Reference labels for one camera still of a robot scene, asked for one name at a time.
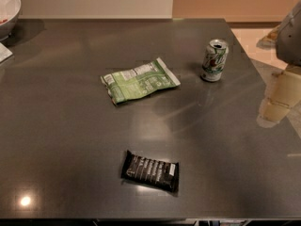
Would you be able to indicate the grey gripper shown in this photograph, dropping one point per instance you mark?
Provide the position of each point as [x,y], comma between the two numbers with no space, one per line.
[290,40]

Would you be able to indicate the green jalapeno chip bag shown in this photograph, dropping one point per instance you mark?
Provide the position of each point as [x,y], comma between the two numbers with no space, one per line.
[139,82]

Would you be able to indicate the black rxbar chocolate bar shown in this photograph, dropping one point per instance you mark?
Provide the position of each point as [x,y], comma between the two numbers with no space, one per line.
[151,172]

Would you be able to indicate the green white soda can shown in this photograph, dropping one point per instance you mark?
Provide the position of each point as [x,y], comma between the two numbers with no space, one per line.
[215,59]

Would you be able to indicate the white bowl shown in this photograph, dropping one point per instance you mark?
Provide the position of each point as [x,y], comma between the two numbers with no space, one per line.
[9,13]

